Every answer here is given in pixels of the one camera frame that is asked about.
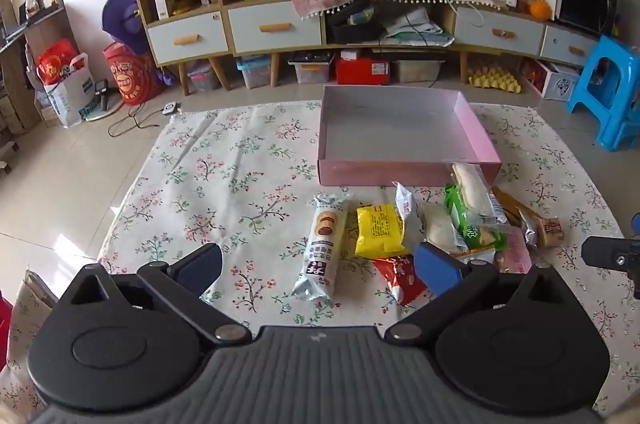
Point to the white snack packet black print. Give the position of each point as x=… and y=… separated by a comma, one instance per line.
x=407, y=209

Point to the white cabinet drawer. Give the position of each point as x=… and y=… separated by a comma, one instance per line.
x=250, y=23
x=170, y=28
x=475, y=33
x=555, y=41

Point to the small white floor device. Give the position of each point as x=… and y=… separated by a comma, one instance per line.
x=170, y=109

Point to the red flat box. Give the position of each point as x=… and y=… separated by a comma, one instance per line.
x=360, y=71

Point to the clear bread packet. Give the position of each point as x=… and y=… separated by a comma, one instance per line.
x=472, y=189

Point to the gold brown snack packet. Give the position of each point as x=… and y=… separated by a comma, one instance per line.
x=510, y=204

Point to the long white biscuit packet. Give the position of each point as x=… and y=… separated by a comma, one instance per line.
x=322, y=249

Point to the white paper bag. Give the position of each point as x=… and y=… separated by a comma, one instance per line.
x=70, y=98

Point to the clear plastic storage box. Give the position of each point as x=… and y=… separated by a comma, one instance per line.
x=310, y=71
x=202, y=78
x=252, y=73

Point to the red snack packet white pattern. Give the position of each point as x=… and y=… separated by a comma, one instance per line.
x=400, y=279

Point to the pink snack packet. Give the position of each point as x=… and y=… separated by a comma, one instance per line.
x=515, y=256

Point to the red gift bag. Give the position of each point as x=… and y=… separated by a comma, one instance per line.
x=55, y=63

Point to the black storage tray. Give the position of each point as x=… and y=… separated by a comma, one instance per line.
x=350, y=31

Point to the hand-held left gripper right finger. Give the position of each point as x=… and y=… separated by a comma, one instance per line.
x=437, y=271

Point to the round red bag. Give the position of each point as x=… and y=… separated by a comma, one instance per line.
x=130, y=76

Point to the pile of papers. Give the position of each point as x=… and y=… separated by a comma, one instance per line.
x=415, y=28

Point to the yellow egg tray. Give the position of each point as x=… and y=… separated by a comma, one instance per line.
x=492, y=81

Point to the black microwave oven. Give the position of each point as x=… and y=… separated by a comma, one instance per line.
x=585, y=6

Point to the orange fruit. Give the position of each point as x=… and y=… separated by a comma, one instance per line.
x=540, y=9

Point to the low wooden TV cabinet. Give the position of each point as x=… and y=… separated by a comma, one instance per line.
x=448, y=26

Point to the floral printed floor cloth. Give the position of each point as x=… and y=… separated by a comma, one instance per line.
x=225, y=184

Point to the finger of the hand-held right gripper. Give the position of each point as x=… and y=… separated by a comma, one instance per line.
x=605, y=254

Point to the brown cookie packet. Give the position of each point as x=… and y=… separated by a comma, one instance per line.
x=550, y=231

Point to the pink cardboard box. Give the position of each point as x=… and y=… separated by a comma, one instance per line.
x=400, y=174

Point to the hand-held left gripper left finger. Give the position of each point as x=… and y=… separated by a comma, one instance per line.
x=200, y=266

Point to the wooden bookshelf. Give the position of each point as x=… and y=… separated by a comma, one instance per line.
x=47, y=18

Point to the white printed carton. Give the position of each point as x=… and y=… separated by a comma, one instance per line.
x=555, y=83

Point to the green cracker packet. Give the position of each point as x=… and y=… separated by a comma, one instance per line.
x=475, y=236

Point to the purple plush item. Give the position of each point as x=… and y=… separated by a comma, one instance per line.
x=122, y=18

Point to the blue plastic stool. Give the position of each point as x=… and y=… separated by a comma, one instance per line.
x=607, y=68

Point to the yellow snack packet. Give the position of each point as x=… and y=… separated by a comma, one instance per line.
x=380, y=231

